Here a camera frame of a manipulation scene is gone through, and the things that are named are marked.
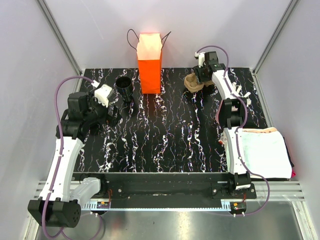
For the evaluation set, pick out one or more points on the stack of black cups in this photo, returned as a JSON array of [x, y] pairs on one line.
[[124, 87]]

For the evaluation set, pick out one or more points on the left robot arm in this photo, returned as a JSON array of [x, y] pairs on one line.
[[58, 205]]

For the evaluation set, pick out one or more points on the white folded cloth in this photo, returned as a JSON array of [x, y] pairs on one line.
[[265, 153]]

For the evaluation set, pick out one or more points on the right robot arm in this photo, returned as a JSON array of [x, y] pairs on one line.
[[232, 116]]

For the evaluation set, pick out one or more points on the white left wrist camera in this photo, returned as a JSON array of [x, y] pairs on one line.
[[102, 94]]

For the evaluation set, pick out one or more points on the orange paper bag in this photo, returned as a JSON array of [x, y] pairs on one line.
[[149, 58]]

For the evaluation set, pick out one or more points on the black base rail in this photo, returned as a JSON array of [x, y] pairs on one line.
[[169, 191]]

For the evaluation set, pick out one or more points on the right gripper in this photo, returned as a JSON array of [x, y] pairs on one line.
[[197, 69]]

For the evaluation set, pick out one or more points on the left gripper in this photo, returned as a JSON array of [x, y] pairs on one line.
[[108, 118]]

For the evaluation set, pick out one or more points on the stack of pulp carriers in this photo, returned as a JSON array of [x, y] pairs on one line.
[[191, 83]]

